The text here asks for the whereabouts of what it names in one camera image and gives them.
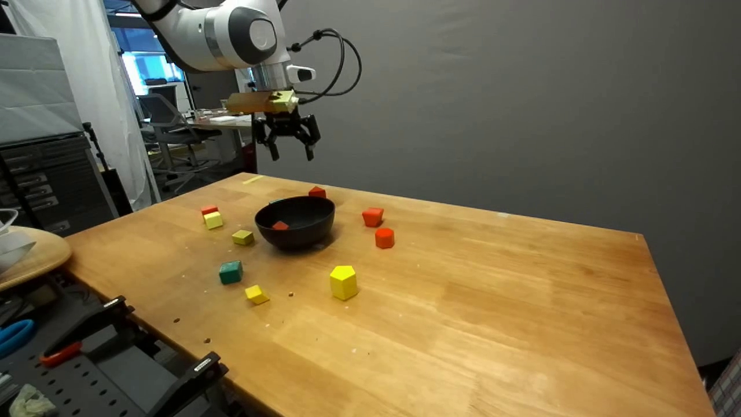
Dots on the black bowl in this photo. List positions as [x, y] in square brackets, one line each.
[305, 232]

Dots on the white desk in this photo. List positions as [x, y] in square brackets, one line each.
[216, 121]

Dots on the light grey partition panel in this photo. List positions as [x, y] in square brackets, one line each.
[37, 90]

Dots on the blue lit screen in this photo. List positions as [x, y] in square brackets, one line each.
[148, 65]

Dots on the bright yellow toy cube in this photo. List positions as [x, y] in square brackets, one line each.
[214, 220]

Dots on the round wooden tabletop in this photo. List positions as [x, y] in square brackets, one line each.
[43, 258]

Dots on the tan wrist camera box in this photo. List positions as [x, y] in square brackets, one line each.
[258, 103]

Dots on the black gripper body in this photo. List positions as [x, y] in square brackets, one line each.
[285, 127]

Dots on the orange hexagonal toy block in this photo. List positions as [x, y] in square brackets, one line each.
[385, 237]

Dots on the olive yellow toy cube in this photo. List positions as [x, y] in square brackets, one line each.
[244, 237]

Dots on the small flat yellow block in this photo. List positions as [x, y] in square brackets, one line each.
[257, 296]

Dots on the dark drawer cabinet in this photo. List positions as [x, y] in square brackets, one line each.
[47, 186]

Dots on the yellow hexagonal toy block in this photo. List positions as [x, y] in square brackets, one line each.
[343, 283]

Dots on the small red toy block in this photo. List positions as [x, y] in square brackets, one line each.
[318, 193]
[282, 225]

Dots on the yellow block far left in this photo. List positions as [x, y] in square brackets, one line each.
[251, 181]

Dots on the clear plastic container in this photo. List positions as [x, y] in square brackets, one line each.
[12, 247]

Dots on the orange toy cube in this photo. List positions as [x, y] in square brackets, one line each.
[373, 217]

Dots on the white curtain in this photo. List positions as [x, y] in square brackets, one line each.
[93, 85]

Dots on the teal toy cube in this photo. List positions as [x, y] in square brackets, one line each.
[231, 273]

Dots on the black pegboard workbench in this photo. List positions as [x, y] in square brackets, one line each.
[101, 379]

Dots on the dark office chair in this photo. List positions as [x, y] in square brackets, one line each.
[165, 117]

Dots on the pale rock-like lump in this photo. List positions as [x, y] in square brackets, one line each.
[31, 401]

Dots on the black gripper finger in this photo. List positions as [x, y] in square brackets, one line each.
[313, 134]
[263, 131]

